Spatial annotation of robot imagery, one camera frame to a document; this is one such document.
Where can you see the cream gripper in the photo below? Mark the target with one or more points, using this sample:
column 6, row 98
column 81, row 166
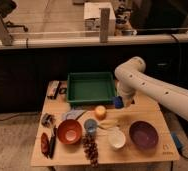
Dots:
column 127, row 102

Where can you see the blue sponge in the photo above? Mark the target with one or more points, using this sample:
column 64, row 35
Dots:
column 118, row 102

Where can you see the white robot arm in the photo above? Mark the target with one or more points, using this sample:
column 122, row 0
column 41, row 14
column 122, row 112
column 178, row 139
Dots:
column 131, row 78

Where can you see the green plastic tray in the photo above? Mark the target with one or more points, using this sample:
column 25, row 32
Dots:
column 90, row 88

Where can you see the orange fruit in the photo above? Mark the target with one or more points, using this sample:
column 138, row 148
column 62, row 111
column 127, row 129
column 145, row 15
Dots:
column 100, row 112

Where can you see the yellow banana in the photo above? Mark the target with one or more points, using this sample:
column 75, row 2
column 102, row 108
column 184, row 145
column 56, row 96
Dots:
column 108, row 124

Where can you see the purple bowl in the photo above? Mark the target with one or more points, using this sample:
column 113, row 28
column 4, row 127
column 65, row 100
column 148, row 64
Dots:
column 143, row 135

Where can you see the white cup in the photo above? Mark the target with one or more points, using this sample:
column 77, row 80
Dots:
column 116, row 138

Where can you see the blue cup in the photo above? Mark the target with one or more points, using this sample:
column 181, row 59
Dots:
column 90, row 126

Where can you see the grey cloth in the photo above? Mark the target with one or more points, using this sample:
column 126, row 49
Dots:
column 72, row 114

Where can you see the bunch of dark grapes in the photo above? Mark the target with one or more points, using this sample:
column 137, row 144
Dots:
column 90, row 149

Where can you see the red bowl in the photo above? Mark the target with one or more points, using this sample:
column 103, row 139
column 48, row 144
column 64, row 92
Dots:
column 69, row 132

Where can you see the blue object on floor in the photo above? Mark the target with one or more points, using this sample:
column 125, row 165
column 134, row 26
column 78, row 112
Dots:
column 177, row 142

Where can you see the black marker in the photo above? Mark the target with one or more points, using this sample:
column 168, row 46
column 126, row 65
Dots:
column 52, row 142

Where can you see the small grey toy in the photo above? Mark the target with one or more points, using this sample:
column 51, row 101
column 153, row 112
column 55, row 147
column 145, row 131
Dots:
column 48, row 120

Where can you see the red spatula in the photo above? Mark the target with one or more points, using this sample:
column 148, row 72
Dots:
column 44, row 144

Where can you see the black office chair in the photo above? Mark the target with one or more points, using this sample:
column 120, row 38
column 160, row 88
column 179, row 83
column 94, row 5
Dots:
column 7, row 7

